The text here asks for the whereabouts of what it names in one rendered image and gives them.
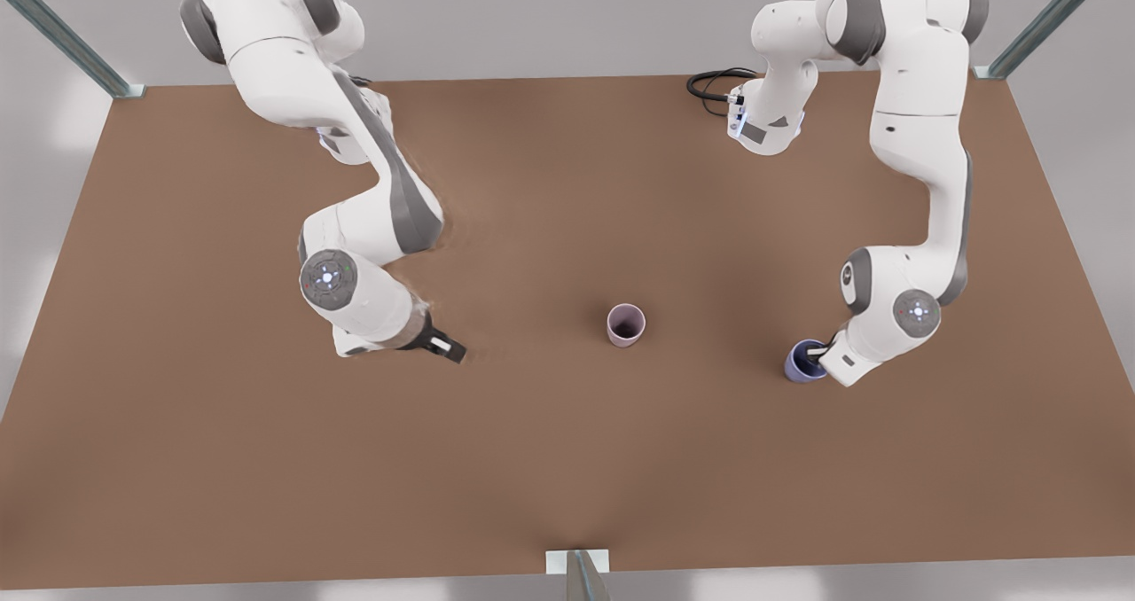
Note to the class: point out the purple cup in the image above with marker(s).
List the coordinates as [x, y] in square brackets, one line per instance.
[802, 363]

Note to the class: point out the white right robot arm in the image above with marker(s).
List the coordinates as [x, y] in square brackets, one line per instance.
[372, 300]

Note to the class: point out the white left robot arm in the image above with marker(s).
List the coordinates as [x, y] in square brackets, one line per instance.
[913, 131]

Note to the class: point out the pink cup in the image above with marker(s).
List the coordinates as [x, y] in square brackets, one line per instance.
[626, 324]

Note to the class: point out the silver frame post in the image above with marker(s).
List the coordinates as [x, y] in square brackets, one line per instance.
[1042, 23]
[66, 38]
[581, 576]

